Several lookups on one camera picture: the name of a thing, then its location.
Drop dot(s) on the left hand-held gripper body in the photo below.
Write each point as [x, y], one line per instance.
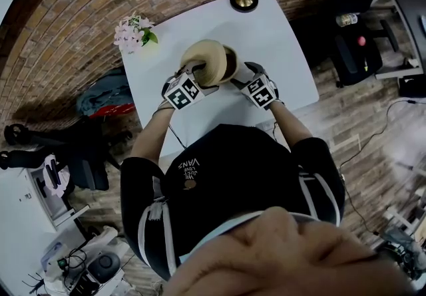
[183, 91]

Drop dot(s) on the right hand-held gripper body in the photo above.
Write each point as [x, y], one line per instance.
[261, 91]

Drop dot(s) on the person's right forearm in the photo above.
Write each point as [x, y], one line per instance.
[289, 125]

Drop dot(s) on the person's left forearm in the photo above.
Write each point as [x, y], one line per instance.
[149, 141]

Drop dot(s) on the pink flowers in white vase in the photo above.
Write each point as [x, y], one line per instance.
[128, 35]

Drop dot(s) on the person's black shirt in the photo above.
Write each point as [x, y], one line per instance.
[239, 171]

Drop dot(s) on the blue and red bag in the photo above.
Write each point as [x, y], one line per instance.
[100, 91]

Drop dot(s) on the black office chair with armrests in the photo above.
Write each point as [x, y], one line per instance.
[356, 62]

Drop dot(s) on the clear plastic bottle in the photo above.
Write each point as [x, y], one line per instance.
[347, 19]

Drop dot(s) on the small red ball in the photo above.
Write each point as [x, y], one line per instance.
[361, 41]

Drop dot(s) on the yellow pen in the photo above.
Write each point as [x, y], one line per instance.
[366, 66]

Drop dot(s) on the pink and black device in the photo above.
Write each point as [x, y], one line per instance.
[55, 175]

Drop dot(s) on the person's face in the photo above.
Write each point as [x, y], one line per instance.
[283, 254]

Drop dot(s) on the black round device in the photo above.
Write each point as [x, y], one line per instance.
[104, 264]

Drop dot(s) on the white cabinet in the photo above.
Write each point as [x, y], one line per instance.
[16, 221]

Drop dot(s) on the dark desk white frame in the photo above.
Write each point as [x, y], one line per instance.
[411, 8]

